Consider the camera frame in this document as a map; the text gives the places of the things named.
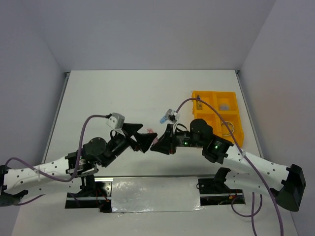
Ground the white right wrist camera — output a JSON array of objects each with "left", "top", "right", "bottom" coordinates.
[{"left": 166, "top": 109, "right": 180, "bottom": 130}]

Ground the clear round pin container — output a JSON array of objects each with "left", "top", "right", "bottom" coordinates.
[{"left": 219, "top": 104, "right": 230, "bottom": 111}]

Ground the yellow four-compartment tray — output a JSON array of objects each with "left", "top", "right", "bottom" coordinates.
[{"left": 191, "top": 90, "right": 244, "bottom": 146}]

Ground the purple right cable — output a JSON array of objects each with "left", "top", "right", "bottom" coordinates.
[{"left": 172, "top": 98, "right": 285, "bottom": 236}]

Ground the blue highlighter marker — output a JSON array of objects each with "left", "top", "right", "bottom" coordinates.
[{"left": 159, "top": 115, "right": 167, "bottom": 124}]

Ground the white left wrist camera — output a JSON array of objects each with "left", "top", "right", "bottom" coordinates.
[{"left": 106, "top": 113, "right": 125, "bottom": 130}]

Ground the small blue-capped glue bottle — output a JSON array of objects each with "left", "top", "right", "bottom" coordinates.
[{"left": 196, "top": 95, "right": 202, "bottom": 111}]

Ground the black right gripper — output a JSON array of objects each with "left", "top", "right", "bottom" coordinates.
[{"left": 150, "top": 123, "right": 204, "bottom": 154}]

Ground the beige tape roll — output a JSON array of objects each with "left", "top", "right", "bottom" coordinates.
[{"left": 221, "top": 121, "right": 235, "bottom": 137}]

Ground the silver foil sheet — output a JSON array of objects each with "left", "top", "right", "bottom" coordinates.
[{"left": 111, "top": 177, "right": 202, "bottom": 213}]

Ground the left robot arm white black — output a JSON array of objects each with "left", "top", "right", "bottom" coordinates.
[{"left": 0, "top": 123, "right": 157, "bottom": 207}]

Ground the pink highlighter marker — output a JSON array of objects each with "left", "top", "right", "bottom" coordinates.
[{"left": 147, "top": 128, "right": 158, "bottom": 144}]

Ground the black base rail with wiring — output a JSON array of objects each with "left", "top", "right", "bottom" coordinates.
[{"left": 65, "top": 176, "right": 245, "bottom": 213}]

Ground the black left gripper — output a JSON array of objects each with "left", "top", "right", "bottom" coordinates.
[{"left": 101, "top": 122, "right": 157, "bottom": 167}]

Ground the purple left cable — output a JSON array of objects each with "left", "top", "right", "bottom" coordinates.
[{"left": 4, "top": 114, "right": 111, "bottom": 206}]

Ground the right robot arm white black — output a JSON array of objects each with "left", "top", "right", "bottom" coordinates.
[{"left": 150, "top": 118, "right": 306, "bottom": 212}]

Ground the purple cable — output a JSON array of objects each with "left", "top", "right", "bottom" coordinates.
[
  {"left": 172, "top": 98, "right": 285, "bottom": 236},
  {"left": 4, "top": 114, "right": 111, "bottom": 206}
]

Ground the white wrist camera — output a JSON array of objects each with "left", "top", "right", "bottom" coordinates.
[
  {"left": 106, "top": 113, "right": 125, "bottom": 130},
  {"left": 166, "top": 109, "right": 180, "bottom": 130}
]

